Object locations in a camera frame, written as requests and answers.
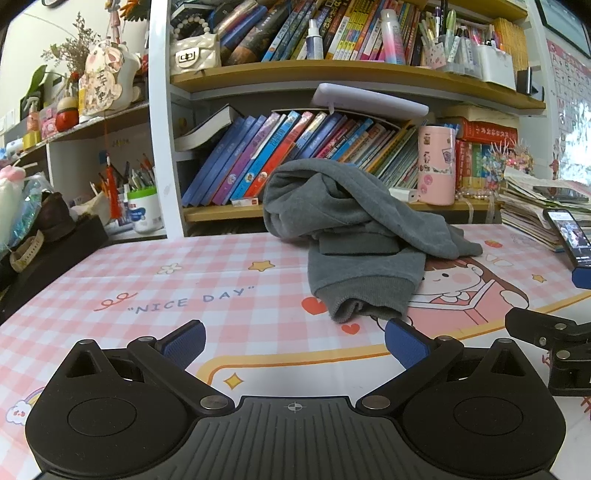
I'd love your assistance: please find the pearl bead string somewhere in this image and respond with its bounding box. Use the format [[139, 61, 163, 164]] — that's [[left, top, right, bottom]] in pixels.
[[455, 187, 502, 202]]

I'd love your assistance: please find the white desk organizer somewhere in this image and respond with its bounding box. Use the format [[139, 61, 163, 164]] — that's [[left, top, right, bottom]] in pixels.
[[475, 44, 517, 90]]

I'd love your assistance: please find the pink checked table mat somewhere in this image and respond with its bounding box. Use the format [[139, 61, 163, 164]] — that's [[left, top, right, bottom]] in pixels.
[[0, 224, 591, 480]]

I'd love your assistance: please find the row of yellow booklets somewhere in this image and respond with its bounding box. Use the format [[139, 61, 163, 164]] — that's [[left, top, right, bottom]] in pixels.
[[493, 17, 529, 70]]

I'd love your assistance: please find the green leafy plant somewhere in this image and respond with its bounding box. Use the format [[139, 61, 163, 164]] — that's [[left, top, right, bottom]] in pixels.
[[21, 65, 65, 109]]

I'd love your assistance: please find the alphabet wall poster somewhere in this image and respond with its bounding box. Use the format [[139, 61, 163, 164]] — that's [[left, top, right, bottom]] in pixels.
[[545, 39, 591, 181]]

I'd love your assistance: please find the pink sticker tumbler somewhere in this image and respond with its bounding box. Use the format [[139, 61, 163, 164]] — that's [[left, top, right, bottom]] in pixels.
[[417, 126, 458, 206]]

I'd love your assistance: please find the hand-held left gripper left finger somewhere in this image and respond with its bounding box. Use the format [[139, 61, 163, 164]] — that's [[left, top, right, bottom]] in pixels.
[[59, 320, 235, 415]]

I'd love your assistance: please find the white pen holder organiser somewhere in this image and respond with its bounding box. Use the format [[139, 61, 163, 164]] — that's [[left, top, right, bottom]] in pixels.
[[418, 7, 502, 77]]

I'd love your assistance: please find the red thick dictionary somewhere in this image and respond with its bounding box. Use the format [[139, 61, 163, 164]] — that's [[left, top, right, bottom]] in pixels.
[[438, 117, 520, 143]]

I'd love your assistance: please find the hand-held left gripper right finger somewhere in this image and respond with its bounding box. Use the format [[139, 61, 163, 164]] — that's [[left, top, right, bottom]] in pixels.
[[353, 318, 533, 415]]

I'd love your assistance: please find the cartoon hanging ornament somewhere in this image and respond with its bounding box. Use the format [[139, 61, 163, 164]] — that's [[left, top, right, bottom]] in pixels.
[[78, 41, 141, 116]]

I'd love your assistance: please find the bunch of pencils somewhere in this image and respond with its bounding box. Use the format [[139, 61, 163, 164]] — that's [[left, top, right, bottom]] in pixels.
[[90, 154, 158, 195]]

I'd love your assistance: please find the white side shelf unit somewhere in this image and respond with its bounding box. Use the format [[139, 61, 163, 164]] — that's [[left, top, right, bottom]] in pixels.
[[0, 102, 153, 241]]

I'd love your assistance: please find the pink spray bottle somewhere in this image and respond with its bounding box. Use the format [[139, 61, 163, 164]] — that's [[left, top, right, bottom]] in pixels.
[[25, 97, 42, 134]]

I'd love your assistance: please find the white bead bracelet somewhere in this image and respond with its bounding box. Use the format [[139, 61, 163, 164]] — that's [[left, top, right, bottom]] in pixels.
[[171, 16, 215, 42]]

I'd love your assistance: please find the white tub pen holder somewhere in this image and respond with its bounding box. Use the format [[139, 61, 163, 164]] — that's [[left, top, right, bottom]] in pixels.
[[127, 185, 163, 234]]

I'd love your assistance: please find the white spray bottle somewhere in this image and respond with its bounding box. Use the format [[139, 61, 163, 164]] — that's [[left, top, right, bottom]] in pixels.
[[305, 19, 325, 61]]

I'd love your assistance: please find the white wooden bookshelf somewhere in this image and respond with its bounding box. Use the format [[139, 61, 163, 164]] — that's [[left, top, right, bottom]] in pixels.
[[148, 0, 555, 238]]

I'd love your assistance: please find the black smartphone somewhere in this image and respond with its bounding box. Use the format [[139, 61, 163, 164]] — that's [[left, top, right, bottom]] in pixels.
[[542, 208, 591, 269]]

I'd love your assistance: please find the pink gradient bottle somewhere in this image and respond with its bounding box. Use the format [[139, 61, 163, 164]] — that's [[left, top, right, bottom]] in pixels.
[[379, 9, 406, 65]]

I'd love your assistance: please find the row of blue children's books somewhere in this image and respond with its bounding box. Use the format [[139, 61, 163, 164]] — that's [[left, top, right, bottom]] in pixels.
[[181, 110, 419, 208]]

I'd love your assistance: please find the small black box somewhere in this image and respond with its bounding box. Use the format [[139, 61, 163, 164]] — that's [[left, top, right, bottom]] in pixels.
[[516, 68, 543, 95]]

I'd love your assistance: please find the row of yellow-spined books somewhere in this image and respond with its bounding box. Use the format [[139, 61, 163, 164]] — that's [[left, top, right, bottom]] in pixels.
[[217, 0, 426, 63]]

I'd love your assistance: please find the cream quilted handbag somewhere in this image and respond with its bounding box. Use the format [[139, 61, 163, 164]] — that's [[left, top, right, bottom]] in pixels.
[[170, 33, 219, 77]]

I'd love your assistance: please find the red tassel ornament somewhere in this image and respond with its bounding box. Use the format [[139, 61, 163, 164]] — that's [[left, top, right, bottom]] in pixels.
[[104, 150, 123, 220]]

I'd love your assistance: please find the colourful bead ornament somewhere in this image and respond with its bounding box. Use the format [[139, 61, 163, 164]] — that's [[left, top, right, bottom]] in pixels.
[[489, 138, 534, 175]]

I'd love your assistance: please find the red wooden doll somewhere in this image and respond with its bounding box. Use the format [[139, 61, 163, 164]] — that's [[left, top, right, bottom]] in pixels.
[[55, 85, 80, 130]]

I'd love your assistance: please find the stack of paper booklets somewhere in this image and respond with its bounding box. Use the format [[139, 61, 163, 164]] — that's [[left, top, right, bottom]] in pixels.
[[498, 166, 591, 254]]

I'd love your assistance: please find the dried flower bunch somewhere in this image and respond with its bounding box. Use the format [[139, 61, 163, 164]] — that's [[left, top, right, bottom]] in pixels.
[[48, 11, 100, 77]]

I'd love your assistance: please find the white flat desk lamp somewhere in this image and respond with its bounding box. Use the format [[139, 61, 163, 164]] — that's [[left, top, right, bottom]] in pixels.
[[311, 83, 430, 121]]

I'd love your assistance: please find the beige wristwatch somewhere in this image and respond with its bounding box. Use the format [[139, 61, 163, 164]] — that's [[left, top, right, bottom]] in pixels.
[[9, 230, 45, 273]]

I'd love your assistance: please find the black case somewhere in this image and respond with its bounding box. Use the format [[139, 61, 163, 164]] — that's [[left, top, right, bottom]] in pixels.
[[0, 215, 110, 319]]

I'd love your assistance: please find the thick dark-covered book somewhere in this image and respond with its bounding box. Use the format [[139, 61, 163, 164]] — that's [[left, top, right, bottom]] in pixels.
[[174, 105, 245, 152]]

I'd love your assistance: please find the dark brown hat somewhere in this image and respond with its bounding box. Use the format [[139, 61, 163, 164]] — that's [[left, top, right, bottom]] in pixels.
[[36, 191, 77, 243]]

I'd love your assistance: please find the black framed picture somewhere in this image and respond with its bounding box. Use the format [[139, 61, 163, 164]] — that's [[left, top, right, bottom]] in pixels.
[[536, 0, 591, 47]]

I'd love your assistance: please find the grey sweatshirt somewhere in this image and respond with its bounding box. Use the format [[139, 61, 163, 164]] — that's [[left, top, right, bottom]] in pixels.
[[262, 158, 484, 324]]

